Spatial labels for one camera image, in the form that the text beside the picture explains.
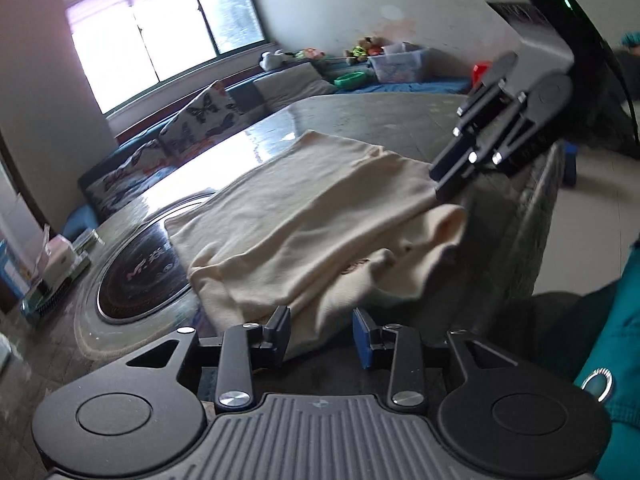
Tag grey pillow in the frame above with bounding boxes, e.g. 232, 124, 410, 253
252, 62, 338, 113

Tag black and white plush toy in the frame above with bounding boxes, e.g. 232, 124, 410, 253
259, 50, 296, 71

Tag window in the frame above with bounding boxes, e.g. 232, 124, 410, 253
57, 0, 268, 116

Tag clear plastic storage box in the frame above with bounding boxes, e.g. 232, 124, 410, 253
369, 42, 431, 83

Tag large butterfly print pillow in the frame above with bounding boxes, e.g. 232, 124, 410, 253
159, 80, 241, 161

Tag person's teal jacket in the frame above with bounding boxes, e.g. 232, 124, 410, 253
570, 245, 640, 480

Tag blue plastic stool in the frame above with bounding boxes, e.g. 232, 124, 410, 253
564, 142, 578, 186

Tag round black induction cooktop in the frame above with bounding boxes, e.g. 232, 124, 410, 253
96, 199, 216, 325

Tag blue sofa cover cloth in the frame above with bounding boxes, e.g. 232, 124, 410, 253
350, 77, 473, 96

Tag person's black trousers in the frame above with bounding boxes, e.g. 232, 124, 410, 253
520, 287, 618, 391

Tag blue box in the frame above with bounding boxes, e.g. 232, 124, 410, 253
0, 239, 32, 303

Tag blue sectional sofa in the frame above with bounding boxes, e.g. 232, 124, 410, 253
62, 47, 473, 241

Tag cream knit garment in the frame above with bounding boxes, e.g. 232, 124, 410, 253
164, 130, 468, 356

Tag tissue box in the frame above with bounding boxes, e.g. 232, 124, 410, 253
39, 236, 81, 286

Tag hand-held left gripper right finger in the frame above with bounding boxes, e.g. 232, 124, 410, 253
352, 307, 516, 408

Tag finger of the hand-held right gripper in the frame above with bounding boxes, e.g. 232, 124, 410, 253
429, 84, 521, 182
435, 95, 529, 202

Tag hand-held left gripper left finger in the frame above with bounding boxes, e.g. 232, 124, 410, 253
125, 305, 292, 413

